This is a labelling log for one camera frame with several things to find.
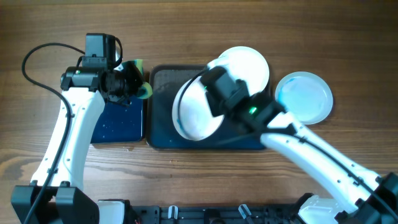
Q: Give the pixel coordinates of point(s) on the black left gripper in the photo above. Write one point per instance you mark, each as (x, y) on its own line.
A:
(131, 70)

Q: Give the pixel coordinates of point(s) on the green yellow sponge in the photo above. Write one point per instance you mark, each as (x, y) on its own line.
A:
(136, 84)

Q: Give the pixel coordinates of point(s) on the white plate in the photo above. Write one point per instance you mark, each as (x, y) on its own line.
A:
(196, 122)
(246, 64)

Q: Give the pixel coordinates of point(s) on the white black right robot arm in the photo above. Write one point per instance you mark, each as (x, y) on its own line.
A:
(358, 195)

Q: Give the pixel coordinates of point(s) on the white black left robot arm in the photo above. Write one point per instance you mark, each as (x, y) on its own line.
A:
(55, 193)

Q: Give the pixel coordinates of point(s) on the dark grey serving tray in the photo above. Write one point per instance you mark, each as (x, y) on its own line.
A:
(161, 134)

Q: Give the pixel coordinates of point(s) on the black water tub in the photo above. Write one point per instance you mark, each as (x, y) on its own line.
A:
(120, 123)

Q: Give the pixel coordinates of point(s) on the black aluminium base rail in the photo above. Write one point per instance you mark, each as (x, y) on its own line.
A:
(266, 214)

